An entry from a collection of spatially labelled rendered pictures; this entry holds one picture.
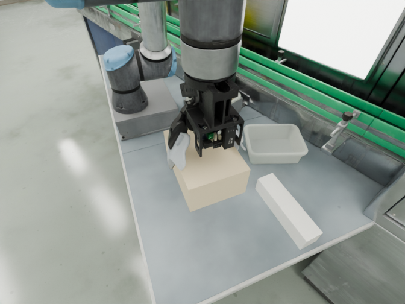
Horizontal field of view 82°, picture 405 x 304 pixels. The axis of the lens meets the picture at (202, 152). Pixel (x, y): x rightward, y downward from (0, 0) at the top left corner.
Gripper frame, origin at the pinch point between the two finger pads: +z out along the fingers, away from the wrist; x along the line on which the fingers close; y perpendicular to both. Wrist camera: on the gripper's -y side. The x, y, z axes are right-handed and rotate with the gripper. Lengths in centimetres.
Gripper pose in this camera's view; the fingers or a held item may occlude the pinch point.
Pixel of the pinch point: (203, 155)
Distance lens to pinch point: 47.9
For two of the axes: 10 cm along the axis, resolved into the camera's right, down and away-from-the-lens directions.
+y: 3.7, 6.9, -6.3
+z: 0.0, 6.7, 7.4
